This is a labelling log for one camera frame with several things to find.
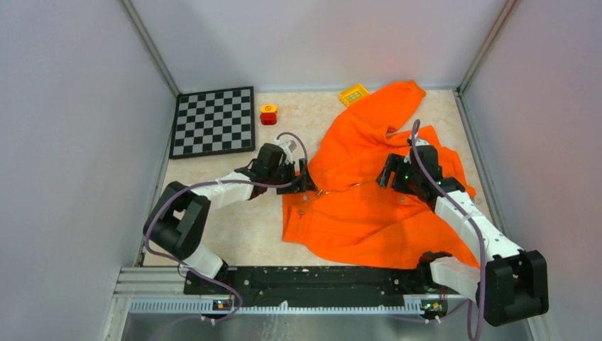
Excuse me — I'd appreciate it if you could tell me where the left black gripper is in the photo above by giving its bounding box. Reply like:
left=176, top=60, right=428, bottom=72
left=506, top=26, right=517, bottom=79
left=267, top=158, right=317, bottom=194

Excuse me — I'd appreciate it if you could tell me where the orange jacket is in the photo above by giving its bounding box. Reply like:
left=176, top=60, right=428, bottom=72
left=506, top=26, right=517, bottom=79
left=282, top=80, right=478, bottom=269

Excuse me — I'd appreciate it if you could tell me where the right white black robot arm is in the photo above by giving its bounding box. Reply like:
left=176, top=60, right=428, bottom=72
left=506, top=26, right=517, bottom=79
left=376, top=144, right=549, bottom=327

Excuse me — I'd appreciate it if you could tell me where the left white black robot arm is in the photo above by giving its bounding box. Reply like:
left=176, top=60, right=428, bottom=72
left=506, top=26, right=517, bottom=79
left=143, top=141, right=315, bottom=294

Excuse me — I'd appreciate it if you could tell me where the yellow toy crate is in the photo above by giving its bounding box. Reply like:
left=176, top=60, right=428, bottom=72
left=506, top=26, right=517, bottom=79
left=339, top=83, right=370, bottom=107

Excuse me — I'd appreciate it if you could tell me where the red and yellow block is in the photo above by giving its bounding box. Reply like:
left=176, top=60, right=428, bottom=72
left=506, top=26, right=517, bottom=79
left=260, top=104, right=278, bottom=126

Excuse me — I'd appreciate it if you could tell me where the black and white chessboard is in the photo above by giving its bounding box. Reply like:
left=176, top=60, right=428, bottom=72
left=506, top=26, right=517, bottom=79
left=169, top=86, right=256, bottom=159

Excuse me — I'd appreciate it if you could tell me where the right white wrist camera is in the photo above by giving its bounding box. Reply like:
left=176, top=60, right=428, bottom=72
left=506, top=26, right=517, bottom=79
left=407, top=139, right=430, bottom=148

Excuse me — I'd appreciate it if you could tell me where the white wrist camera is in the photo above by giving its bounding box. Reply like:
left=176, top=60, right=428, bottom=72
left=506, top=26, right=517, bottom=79
left=407, top=139, right=430, bottom=148
left=275, top=140, right=297, bottom=153

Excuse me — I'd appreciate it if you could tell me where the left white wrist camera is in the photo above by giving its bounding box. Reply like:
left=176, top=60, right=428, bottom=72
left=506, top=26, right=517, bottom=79
left=275, top=140, right=297, bottom=153

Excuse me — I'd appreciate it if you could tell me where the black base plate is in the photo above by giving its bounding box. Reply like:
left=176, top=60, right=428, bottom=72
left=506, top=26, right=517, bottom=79
left=183, top=266, right=453, bottom=308

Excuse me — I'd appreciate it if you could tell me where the aluminium frame rail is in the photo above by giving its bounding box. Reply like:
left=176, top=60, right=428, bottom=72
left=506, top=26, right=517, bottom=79
left=101, top=266, right=547, bottom=341

